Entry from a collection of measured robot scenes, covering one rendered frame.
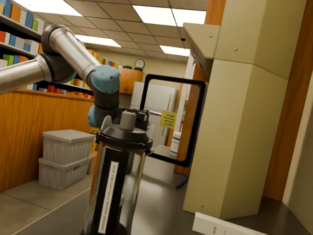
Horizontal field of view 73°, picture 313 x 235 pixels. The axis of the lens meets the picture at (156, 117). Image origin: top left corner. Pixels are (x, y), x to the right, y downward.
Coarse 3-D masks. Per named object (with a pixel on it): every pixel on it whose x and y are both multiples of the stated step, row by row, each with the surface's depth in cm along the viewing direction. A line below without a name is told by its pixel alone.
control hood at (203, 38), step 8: (184, 24) 65; (192, 24) 64; (200, 24) 64; (208, 24) 64; (184, 32) 70; (192, 32) 64; (200, 32) 64; (208, 32) 63; (216, 32) 63; (192, 40) 65; (200, 40) 64; (208, 40) 63; (216, 40) 63; (200, 48) 64; (208, 48) 63; (192, 56) 94; (200, 56) 72; (208, 56) 63; (208, 64) 71; (208, 72) 84
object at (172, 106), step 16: (160, 80) 102; (160, 96) 102; (176, 96) 99; (192, 96) 96; (160, 112) 102; (176, 112) 99; (192, 112) 96; (160, 128) 101; (176, 128) 98; (160, 144) 101; (176, 144) 98
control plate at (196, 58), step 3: (192, 48) 77; (192, 51) 82; (195, 51) 75; (195, 54) 79; (195, 57) 86; (198, 57) 77; (195, 60) 92; (198, 60) 82; (201, 60) 74; (198, 63) 89; (201, 63) 80; (204, 72) 89
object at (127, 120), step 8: (128, 112) 40; (128, 120) 39; (104, 128) 39; (112, 128) 37; (120, 128) 38; (128, 128) 39; (136, 128) 43; (112, 136) 36; (120, 136) 36; (128, 136) 36; (136, 136) 37; (144, 136) 39
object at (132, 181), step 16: (144, 144) 37; (96, 160) 39; (128, 160) 36; (144, 160) 40; (96, 176) 38; (128, 176) 37; (96, 192) 37; (128, 192) 38; (128, 208) 38; (128, 224) 39
